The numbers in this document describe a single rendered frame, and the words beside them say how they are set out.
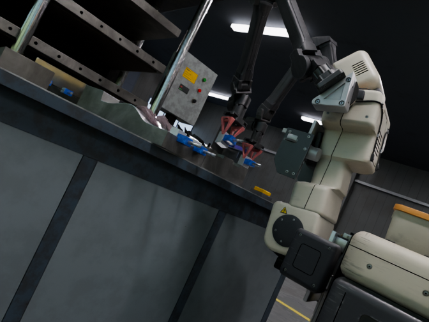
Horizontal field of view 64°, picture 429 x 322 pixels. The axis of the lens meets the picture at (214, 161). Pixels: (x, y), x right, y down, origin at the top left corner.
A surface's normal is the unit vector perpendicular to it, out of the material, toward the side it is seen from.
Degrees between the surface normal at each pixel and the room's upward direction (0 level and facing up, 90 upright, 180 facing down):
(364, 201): 90
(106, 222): 90
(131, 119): 90
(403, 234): 92
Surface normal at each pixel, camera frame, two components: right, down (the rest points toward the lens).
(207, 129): -0.51, -0.29
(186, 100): 0.61, 0.22
